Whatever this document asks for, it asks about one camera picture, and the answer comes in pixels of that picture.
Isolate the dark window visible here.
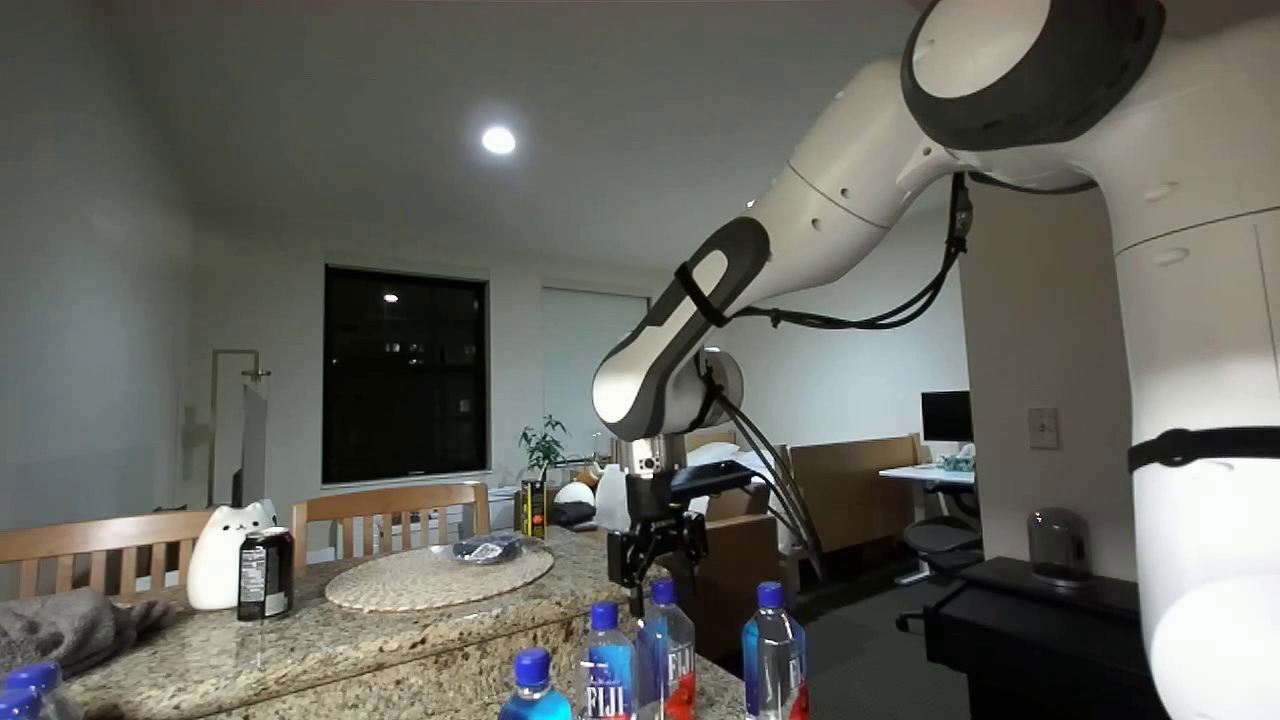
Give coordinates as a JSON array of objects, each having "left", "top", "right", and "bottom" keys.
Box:
[{"left": 319, "top": 260, "right": 492, "bottom": 487}]

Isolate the black base link strap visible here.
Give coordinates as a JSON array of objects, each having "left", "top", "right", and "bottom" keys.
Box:
[{"left": 1126, "top": 420, "right": 1280, "bottom": 474}]

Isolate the round ceiling light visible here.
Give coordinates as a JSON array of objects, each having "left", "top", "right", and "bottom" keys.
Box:
[{"left": 477, "top": 118, "right": 524, "bottom": 160}]

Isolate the small dark bowl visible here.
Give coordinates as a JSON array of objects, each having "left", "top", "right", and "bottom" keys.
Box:
[{"left": 452, "top": 532, "right": 530, "bottom": 568}]

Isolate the white roller blind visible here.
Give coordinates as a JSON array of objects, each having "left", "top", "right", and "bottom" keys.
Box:
[{"left": 538, "top": 283, "right": 658, "bottom": 463}]

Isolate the black desk monitor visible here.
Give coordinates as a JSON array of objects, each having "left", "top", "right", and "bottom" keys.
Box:
[{"left": 918, "top": 387, "right": 975, "bottom": 450}]

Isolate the glass jar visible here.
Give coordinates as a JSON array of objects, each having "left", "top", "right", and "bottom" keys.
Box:
[{"left": 1024, "top": 504, "right": 1092, "bottom": 579}]

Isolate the black camera cable bundle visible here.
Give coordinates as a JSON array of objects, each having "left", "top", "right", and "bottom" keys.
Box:
[{"left": 694, "top": 347, "right": 831, "bottom": 586}]

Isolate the white light switch plate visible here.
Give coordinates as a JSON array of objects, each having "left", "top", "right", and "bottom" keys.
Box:
[{"left": 1024, "top": 405, "right": 1066, "bottom": 456}]

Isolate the Fiji water bottle blue cap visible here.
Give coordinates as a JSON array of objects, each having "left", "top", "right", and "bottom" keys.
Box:
[
  {"left": 635, "top": 571, "right": 699, "bottom": 720},
  {"left": 736, "top": 576, "right": 811, "bottom": 720},
  {"left": 497, "top": 646, "right": 575, "bottom": 720},
  {"left": 575, "top": 596, "right": 641, "bottom": 720}
]

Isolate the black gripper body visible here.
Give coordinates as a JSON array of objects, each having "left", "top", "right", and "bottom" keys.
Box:
[{"left": 619, "top": 469, "right": 687, "bottom": 541}]

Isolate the thin metal stand frame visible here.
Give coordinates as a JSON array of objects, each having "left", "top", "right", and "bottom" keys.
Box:
[{"left": 206, "top": 347, "right": 278, "bottom": 514}]

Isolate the dark carton with label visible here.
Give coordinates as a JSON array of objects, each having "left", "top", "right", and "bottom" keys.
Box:
[{"left": 232, "top": 526, "right": 296, "bottom": 624}]

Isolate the wooden slat chair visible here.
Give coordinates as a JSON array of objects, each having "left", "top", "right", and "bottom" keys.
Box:
[
  {"left": 287, "top": 475, "right": 497, "bottom": 576},
  {"left": 0, "top": 509, "right": 218, "bottom": 604}
]

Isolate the grey cloth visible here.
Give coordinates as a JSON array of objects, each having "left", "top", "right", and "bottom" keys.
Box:
[{"left": 0, "top": 587, "right": 173, "bottom": 683}]

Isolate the white desk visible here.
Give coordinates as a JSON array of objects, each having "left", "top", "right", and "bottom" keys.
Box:
[{"left": 877, "top": 456, "right": 985, "bottom": 492}]

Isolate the white bag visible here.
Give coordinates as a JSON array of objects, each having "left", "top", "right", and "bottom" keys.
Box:
[{"left": 593, "top": 461, "right": 635, "bottom": 538}]

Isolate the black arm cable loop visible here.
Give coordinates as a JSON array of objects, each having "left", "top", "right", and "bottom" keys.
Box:
[{"left": 729, "top": 168, "right": 975, "bottom": 338}]

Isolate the yellow bottle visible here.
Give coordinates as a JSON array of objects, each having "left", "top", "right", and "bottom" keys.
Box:
[{"left": 516, "top": 475, "right": 551, "bottom": 545}]

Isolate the black forearm strap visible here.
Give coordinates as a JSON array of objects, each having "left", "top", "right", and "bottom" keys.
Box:
[{"left": 673, "top": 255, "right": 736, "bottom": 332}]

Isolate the green potted plant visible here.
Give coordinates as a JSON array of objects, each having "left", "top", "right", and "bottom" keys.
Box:
[{"left": 516, "top": 414, "right": 572, "bottom": 486}]

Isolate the dark office chair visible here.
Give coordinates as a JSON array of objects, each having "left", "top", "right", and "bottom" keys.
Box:
[{"left": 902, "top": 515, "right": 988, "bottom": 579}]

